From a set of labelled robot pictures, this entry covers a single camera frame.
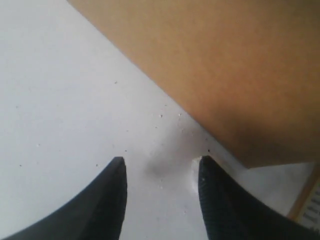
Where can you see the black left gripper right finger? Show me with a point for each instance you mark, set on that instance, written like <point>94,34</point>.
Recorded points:
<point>231,213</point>

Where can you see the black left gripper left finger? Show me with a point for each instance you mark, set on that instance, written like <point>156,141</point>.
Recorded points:
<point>96,213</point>

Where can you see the white marshmallow candy pair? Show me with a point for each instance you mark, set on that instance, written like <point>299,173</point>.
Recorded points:
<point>194,173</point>

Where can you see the brown paper bag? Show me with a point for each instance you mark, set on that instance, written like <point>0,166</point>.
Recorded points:
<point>247,70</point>

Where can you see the blue noodle packet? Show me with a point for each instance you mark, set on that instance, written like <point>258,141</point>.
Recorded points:
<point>306,209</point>

